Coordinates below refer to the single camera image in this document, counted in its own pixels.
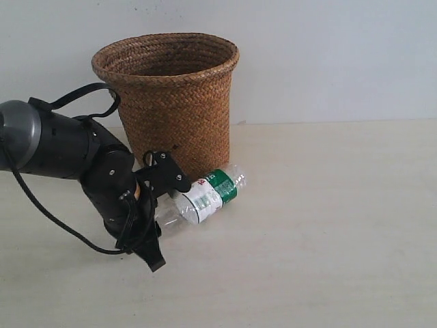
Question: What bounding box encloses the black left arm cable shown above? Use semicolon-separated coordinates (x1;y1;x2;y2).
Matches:
0;82;144;256

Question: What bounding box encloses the brown woven wicker basket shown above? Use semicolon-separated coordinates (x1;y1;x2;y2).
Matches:
91;32;240;179

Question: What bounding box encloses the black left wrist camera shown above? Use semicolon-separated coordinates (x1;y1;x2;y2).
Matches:
135;150;191;198

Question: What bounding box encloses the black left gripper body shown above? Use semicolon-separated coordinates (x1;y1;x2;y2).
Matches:
114;184;160;255

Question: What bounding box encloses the clear plastic bottle green label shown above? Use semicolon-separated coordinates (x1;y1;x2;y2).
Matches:
156;163;247;238

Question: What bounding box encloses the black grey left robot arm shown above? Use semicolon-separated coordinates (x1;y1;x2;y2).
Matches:
1;100;165;271

